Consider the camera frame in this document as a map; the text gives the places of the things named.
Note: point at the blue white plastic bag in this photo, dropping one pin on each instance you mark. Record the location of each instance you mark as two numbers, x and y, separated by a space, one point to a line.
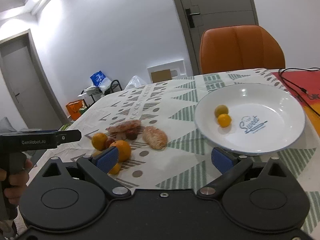
101 81

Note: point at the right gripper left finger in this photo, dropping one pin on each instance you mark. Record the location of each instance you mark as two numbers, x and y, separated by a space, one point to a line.
96 170

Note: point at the dark red plum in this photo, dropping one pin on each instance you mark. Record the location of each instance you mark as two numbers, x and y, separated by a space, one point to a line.
131 134

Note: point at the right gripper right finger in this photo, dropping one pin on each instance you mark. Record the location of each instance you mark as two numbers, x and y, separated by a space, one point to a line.
233 170

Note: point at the pink pomelo segment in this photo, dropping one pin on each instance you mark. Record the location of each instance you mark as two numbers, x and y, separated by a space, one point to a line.
124 126

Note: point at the clear plastic bag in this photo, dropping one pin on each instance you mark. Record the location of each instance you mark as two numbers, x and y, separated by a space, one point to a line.
135 82

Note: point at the green-yellow small fruit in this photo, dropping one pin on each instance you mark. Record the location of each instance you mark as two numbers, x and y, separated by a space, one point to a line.
221 109

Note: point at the large orange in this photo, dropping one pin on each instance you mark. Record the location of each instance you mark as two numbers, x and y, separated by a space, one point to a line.
124 150

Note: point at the orange paper bag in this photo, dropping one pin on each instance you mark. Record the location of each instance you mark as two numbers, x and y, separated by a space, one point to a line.
73 109

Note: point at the red small apple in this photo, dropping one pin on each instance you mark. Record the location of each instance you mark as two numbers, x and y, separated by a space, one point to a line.
108 143

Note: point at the small orange kumquat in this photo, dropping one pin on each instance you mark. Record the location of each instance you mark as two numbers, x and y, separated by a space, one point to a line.
115 170

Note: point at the person's left hand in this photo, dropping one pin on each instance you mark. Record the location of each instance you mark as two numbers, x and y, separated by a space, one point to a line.
18 184

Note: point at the white foam packaging with cardboard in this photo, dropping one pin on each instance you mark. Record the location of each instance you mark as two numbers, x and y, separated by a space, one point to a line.
167 71

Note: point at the grey door with handle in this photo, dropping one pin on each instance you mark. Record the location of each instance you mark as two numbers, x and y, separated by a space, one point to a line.
196 16

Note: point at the red orange table mat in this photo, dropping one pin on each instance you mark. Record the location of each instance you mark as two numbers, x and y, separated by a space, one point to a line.
303 84

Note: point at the white plate blue rim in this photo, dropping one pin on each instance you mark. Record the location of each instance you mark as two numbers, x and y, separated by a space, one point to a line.
265 119

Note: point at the orange leather chair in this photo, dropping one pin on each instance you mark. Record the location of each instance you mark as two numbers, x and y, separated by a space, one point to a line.
239 47

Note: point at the small yellow kumquat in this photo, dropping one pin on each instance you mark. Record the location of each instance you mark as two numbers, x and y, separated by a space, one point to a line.
224 120

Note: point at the peeled pomelo segment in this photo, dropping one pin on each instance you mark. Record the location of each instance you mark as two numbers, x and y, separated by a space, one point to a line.
155 137

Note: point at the grey side door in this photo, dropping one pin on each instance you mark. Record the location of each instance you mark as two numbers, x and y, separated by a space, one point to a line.
27 98

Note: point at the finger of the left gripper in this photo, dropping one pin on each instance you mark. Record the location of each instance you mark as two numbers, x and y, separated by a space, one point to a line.
68 136

